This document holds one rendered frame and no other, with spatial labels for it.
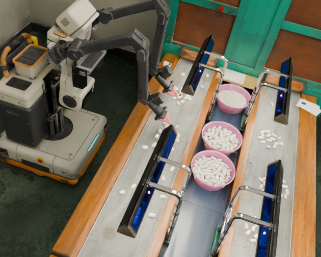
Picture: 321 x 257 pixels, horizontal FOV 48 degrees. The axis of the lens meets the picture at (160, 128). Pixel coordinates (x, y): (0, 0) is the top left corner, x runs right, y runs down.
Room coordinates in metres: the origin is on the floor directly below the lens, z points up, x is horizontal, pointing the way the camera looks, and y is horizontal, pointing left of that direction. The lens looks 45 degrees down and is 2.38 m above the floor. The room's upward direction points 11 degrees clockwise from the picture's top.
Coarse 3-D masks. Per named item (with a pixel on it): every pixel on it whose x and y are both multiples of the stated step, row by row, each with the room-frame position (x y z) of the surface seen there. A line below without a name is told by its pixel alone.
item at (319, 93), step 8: (168, 48) 2.47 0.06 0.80; (176, 48) 2.46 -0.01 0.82; (232, 64) 2.38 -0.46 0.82; (240, 64) 2.37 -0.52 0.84; (240, 72) 2.36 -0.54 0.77; (248, 72) 2.35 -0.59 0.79; (256, 72) 2.34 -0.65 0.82; (312, 88) 2.26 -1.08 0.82; (320, 88) 2.26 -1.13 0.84; (320, 96) 2.25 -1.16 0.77; (320, 104) 2.24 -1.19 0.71; (320, 112) 2.24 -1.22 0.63
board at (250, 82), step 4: (220, 68) 2.36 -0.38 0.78; (216, 76) 2.24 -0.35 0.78; (248, 76) 2.32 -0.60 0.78; (252, 76) 2.33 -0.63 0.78; (224, 80) 2.23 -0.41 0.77; (248, 80) 2.28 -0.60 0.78; (252, 80) 2.29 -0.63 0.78; (256, 80) 2.30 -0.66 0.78; (236, 84) 2.21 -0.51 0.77; (240, 84) 2.21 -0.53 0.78; (244, 84) 2.21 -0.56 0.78; (248, 84) 2.22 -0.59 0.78; (252, 84) 2.23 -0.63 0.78; (252, 88) 2.19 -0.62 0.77
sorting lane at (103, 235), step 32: (192, 64) 2.40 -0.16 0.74; (192, 96) 2.00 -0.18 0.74; (160, 128) 1.62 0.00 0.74; (192, 128) 1.68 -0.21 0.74; (128, 160) 1.32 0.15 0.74; (128, 192) 1.10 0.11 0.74; (160, 192) 1.14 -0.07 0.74; (96, 224) 0.88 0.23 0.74; (96, 256) 0.72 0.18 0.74; (128, 256) 0.74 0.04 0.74
